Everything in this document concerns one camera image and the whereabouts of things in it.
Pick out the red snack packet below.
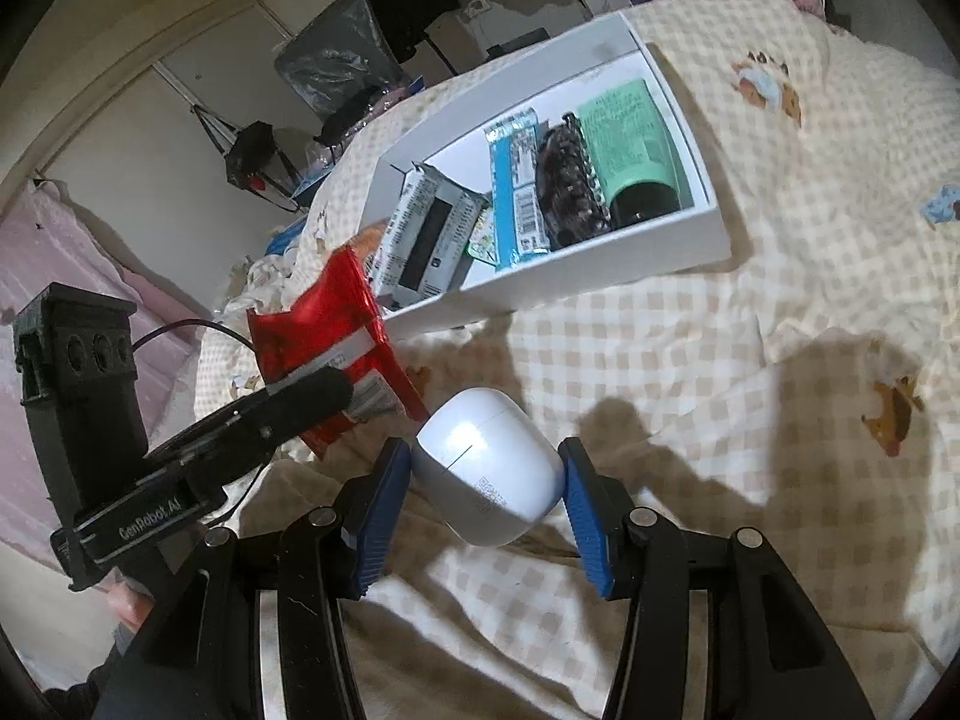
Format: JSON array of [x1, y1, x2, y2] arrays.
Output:
[[247, 245, 430, 455]]

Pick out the packaged bread bun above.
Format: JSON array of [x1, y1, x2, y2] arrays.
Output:
[[347, 220, 389, 271]]

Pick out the white earbuds case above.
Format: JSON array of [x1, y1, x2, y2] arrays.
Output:
[[412, 387, 565, 548]]

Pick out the black white snack wrapper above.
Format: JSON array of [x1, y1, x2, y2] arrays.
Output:
[[368, 164, 488, 310]]

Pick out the green candy stick package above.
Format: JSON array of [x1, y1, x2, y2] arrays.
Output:
[[467, 206, 500, 266]]

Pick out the blue white biscuit package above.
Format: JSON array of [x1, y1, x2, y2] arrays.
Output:
[[485, 109, 550, 271]]

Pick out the dark plastic hair claw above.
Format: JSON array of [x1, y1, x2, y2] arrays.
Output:
[[535, 112, 610, 250]]

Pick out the green hand cream tube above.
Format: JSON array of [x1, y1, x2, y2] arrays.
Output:
[[576, 80, 680, 229]]

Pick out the person's left hand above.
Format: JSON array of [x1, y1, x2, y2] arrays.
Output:
[[107, 580, 155, 634]]

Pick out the pink lace curtain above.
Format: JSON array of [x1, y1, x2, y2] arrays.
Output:
[[2, 182, 194, 566]]

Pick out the black hanging bag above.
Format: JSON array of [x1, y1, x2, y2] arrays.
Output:
[[190, 104, 301, 213]]

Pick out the black plastic covered chair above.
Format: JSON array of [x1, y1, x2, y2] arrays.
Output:
[[274, 0, 407, 122]]

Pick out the white shallow cardboard box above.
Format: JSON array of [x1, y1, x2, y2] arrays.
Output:
[[361, 15, 731, 340]]

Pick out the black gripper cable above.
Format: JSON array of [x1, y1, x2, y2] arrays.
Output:
[[131, 317, 257, 355]]

